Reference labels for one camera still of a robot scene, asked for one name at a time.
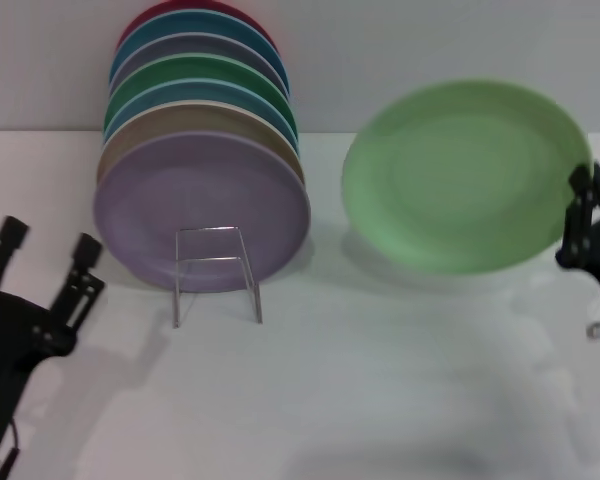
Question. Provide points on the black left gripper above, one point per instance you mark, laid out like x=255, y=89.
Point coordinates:
x=10, y=340

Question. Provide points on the light green plate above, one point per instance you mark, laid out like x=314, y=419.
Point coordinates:
x=455, y=175

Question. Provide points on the tan plate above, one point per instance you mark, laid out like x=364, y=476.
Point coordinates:
x=130, y=135

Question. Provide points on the lavender plate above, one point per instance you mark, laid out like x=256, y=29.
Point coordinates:
x=200, y=190

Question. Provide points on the light blue plate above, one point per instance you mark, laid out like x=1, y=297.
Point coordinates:
x=190, y=90

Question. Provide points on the dark green plate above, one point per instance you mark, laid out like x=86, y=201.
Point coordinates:
x=190, y=67

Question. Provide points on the deep blue plate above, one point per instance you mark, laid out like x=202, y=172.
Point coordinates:
x=145, y=37

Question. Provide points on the grey purple plate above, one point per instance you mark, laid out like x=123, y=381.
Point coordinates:
x=180, y=47

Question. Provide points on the red plate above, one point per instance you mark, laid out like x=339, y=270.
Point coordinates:
x=145, y=11

